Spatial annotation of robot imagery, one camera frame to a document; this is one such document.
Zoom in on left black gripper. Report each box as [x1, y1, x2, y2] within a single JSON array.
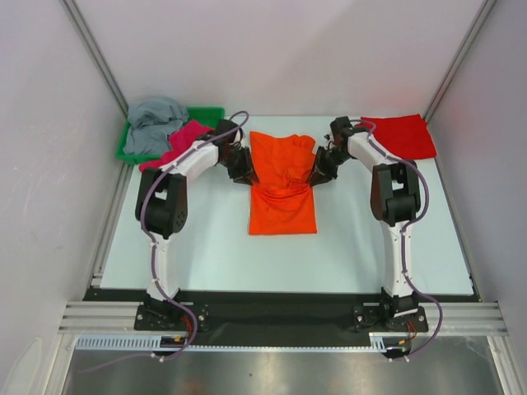
[[219, 146, 259, 186]]

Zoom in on orange t-shirt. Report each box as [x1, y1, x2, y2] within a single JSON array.
[[249, 131, 317, 235]]

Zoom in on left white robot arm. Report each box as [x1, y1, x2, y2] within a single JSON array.
[[135, 118, 259, 330]]

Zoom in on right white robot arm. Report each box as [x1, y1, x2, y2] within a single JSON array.
[[307, 116, 429, 330]]

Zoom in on green plastic bin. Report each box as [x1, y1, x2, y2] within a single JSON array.
[[114, 106, 226, 166]]

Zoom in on magenta t-shirt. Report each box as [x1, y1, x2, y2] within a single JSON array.
[[138, 120, 212, 172]]

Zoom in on folded red t-shirt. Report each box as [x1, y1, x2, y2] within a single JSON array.
[[361, 114, 437, 160]]

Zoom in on grey t-shirt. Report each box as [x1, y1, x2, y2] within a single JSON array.
[[123, 96, 189, 156]]

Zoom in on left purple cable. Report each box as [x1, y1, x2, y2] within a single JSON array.
[[76, 109, 251, 374]]

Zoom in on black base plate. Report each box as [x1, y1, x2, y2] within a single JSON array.
[[83, 288, 478, 348]]

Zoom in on aluminium frame rail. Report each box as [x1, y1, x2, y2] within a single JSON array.
[[58, 301, 139, 334]]

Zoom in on aluminium corner post right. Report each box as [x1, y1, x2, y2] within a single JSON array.
[[422, 0, 499, 122]]

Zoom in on aluminium corner post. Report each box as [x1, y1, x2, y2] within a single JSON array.
[[58, 0, 128, 117], [422, 0, 499, 122]]

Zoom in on aluminium corner post left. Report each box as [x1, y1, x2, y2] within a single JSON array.
[[58, 0, 128, 117]]

